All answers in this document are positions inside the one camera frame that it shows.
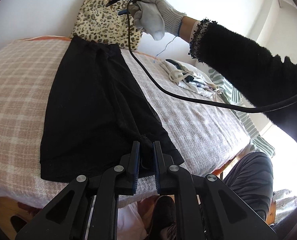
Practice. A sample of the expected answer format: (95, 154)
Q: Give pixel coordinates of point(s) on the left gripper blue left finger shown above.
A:
(135, 169)

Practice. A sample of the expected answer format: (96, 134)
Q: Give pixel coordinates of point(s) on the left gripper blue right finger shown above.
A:
(157, 163)

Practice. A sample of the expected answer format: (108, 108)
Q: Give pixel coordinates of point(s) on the black t-shirt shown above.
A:
(95, 111)

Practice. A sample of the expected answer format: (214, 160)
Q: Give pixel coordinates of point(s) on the right forearm black fuzzy sleeve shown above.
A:
(263, 79)

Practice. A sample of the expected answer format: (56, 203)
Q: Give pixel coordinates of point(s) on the pile of small clothes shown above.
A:
(190, 78)

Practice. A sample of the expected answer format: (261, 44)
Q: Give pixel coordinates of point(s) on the right hand grey glove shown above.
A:
(156, 17)

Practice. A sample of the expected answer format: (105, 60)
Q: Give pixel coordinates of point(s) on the leopard print cushion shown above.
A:
(97, 22)

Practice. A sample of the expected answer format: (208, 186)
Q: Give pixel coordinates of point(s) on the orange floral bed sheet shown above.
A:
(47, 37)

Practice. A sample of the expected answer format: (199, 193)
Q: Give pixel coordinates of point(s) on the grey striped trouser leg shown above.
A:
(252, 180)

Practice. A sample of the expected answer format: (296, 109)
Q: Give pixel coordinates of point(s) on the pink plaid blanket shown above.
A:
(206, 137)

